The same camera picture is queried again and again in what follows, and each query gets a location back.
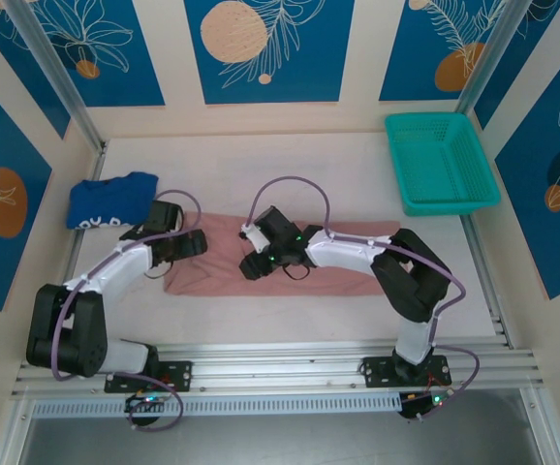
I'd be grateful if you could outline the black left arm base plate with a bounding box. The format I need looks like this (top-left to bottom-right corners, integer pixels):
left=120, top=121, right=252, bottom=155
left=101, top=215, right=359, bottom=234
left=104, top=360, right=194, bottom=393

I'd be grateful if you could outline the aluminium corner post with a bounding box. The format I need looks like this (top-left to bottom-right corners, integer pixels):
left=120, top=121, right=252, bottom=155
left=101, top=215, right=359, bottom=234
left=455, top=0, right=538, bottom=115
left=3, top=0, right=109, bottom=156

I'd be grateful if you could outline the teal plastic basket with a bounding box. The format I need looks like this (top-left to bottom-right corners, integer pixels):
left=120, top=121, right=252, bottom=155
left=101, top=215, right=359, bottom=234
left=384, top=111, right=501, bottom=218

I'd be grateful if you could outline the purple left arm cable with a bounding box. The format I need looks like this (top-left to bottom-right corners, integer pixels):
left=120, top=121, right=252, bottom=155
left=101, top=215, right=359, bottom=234
left=49, top=189, right=202, bottom=432

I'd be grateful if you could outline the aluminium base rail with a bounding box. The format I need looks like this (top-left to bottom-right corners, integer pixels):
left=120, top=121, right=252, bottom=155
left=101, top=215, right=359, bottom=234
left=11, top=341, right=545, bottom=401

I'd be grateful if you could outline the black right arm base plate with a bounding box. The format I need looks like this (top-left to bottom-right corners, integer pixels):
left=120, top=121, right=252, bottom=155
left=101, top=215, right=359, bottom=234
left=357, top=356, right=453, bottom=388

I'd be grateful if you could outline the white slotted cable duct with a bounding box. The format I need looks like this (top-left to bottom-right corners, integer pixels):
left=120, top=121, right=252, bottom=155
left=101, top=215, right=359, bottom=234
left=31, top=392, right=405, bottom=419

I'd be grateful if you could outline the folded blue t-shirt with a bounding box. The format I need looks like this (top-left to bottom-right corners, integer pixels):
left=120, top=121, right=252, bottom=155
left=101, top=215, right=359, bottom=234
left=65, top=170, right=160, bottom=231

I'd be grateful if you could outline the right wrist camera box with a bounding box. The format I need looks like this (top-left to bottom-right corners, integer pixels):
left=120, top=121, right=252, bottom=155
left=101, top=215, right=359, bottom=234
left=239, top=223, right=270, bottom=254

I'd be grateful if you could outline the pink t-shirt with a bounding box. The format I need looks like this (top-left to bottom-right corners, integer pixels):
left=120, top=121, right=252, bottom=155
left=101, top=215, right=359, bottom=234
left=163, top=212, right=405, bottom=297

